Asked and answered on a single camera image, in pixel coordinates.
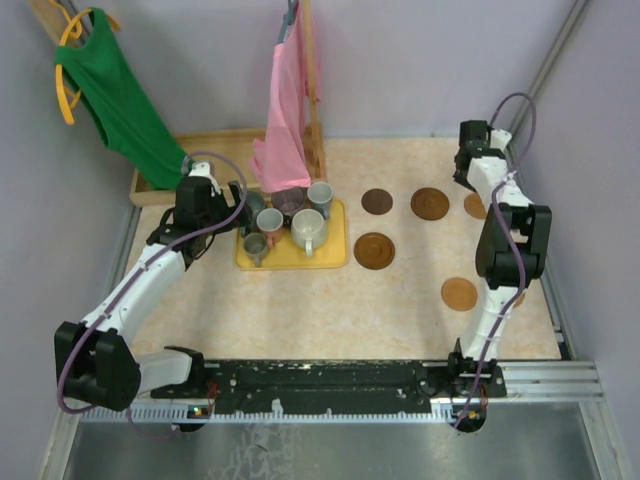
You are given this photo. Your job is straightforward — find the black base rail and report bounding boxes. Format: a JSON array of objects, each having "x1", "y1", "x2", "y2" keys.
[{"x1": 151, "y1": 359, "x2": 507, "y2": 415}]

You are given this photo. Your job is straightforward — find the pink lettered mug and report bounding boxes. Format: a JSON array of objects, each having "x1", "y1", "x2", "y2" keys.
[{"x1": 256, "y1": 208, "x2": 284, "y2": 249}]

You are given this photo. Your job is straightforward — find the yellow clothes hanger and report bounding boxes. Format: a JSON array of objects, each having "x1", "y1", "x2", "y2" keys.
[{"x1": 49, "y1": 1, "x2": 95, "y2": 125}]

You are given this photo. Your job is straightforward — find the purple glass cup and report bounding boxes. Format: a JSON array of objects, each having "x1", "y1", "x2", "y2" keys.
[{"x1": 271, "y1": 187, "x2": 306, "y2": 228}]

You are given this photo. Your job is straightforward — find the brown ridged wooden coaster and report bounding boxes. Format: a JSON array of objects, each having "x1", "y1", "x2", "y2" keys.
[{"x1": 354, "y1": 232, "x2": 395, "y2": 270}]

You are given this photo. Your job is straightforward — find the yellow plastic tray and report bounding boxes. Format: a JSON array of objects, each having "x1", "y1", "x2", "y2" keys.
[{"x1": 261, "y1": 199, "x2": 348, "y2": 270}]

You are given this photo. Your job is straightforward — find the pink shirt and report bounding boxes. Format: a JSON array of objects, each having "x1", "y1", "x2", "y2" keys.
[{"x1": 249, "y1": 1, "x2": 311, "y2": 193}]

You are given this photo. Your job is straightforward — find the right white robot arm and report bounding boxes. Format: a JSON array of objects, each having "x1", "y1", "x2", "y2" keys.
[{"x1": 446, "y1": 120, "x2": 552, "y2": 396}]

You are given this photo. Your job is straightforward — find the cork woven coaster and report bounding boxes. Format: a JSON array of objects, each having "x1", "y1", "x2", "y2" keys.
[{"x1": 513, "y1": 292, "x2": 526, "y2": 308}]

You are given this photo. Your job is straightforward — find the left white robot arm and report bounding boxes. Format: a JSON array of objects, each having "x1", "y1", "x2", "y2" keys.
[{"x1": 54, "y1": 176, "x2": 248, "y2": 413}]

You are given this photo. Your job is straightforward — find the green shirt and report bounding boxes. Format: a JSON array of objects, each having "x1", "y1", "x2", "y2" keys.
[{"x1": 55, "y1": 7, "x2": 192, "y2": 190}]

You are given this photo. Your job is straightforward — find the grey blue mug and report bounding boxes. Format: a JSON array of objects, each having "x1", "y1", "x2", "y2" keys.
[{"x1": 307, "y1": 182, "x2": 334, "y2": 220}]

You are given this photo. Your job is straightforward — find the large white mug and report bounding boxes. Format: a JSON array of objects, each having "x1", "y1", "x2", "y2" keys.
[{"x1": 291, "y1": 209, "x2": 328, "y2": 258}]

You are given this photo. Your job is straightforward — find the small green grey mug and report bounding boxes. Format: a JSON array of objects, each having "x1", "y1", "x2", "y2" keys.
[{"x1": 243, "y1": 232, "x2": 270, "y2": 268}]

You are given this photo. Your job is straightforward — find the aluminium frame rail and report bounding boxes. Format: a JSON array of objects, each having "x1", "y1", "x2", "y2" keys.
[{"x1": 499, "y1": 360, "x2": 604, "y2": 403}]

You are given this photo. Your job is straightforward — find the light wooden coaster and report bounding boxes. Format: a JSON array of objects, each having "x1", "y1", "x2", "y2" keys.
[
  {"x1": 441, "y1": 277, "x2": 478, "y2": 312},
  {"x1": 464, "y1": 193, "x2": 487, "y2": 220}
]

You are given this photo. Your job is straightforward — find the dark teal mug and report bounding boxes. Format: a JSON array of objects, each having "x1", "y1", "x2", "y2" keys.
[{"x1": 239, "y1": 191, "x2": 267, "y2": 238}]

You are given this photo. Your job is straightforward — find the dark walnut coaster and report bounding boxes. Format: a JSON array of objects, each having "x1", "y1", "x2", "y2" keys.
[{"x1": 361, "y1": 188, "x2": 393, "y2": 215}]

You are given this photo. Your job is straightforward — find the wooden tray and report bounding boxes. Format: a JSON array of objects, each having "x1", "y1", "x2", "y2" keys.
[{"x1": 129, "y1": 128, "x2": 266, "y2": 207}]

